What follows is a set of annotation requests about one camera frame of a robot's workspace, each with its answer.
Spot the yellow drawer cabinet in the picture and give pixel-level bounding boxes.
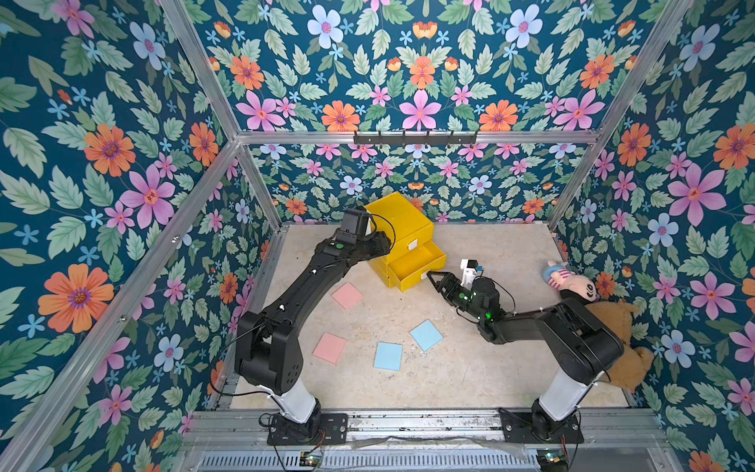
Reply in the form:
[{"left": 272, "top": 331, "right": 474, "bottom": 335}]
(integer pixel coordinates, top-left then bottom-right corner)
[{"left": 366, "top": 192, "right": 446, "bottom": 292}]

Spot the brown teddy bear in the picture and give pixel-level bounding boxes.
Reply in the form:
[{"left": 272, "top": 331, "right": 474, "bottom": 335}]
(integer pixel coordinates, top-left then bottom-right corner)
[{"left": 586, "top": 301, "right": 654, "bottom": 393}]

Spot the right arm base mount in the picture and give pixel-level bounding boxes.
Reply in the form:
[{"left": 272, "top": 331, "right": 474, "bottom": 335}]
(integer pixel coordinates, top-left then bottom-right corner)
[{"left": 497, "top": 400, "right": 584, "bottom": 444}]

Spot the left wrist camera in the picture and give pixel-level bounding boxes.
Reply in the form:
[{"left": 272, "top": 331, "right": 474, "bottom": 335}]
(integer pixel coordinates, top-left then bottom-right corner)
[{"left": 340, "top": 206, "right": 372, "bottom": 239}]

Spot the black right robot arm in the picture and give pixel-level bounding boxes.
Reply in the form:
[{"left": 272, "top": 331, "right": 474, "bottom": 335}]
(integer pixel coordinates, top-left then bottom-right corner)
[{"left": 427, "top": 271, "right": 624, "bottom": 426}]

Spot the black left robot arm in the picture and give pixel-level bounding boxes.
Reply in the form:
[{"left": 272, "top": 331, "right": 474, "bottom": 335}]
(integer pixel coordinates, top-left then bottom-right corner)
[{"left": 233, "top": 208, "right": 397, "bottom": 428}]

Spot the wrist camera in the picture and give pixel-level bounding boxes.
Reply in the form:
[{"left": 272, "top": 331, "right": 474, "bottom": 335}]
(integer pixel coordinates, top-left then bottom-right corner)
[
  {"left": 340, "top": 206, "right": 372, "bottom": 239},
  {"left": 460, "top": 259, "right": 484, "bottom": 289}
]

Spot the blue sticky note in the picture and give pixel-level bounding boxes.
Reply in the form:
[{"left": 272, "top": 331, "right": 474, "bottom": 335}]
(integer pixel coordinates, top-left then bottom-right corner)
[
  {"left": 410, "top": 320, "right": 444, "bottom": 352},
  {"left": 374, "top": 342, "right": 403, "bottom": 372}
]

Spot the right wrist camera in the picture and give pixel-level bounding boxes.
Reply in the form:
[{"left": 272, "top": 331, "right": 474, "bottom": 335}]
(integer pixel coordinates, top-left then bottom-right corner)
[{"left": 460, "top": 259, "right": 484, "bottom": 289}]

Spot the pink plush doll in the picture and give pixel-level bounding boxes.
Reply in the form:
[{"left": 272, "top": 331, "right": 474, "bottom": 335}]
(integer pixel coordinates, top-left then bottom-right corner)
[{"left": 543, "top": 261, "right": 600, "bottom": 305}]

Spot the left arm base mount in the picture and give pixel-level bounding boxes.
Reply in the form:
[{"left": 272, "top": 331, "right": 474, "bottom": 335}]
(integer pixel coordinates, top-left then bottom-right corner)
[{"left": 265, "top": 412, "right": 349, "bottom": 446}]

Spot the metal hook rail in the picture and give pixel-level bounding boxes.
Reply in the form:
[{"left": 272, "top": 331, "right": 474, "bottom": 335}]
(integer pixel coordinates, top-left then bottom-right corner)
[{"left": 353, "top": 131, "right": 478, "bottom": 147}]

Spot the pink sticky note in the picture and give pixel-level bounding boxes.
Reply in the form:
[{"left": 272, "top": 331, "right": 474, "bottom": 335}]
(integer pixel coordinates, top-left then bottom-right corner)
[
  {"left": 313, "top": 332, "right": 347, "bottom": 365},
  {"left": 331, "top": 283, "right": 364, "bottom": 310}
]

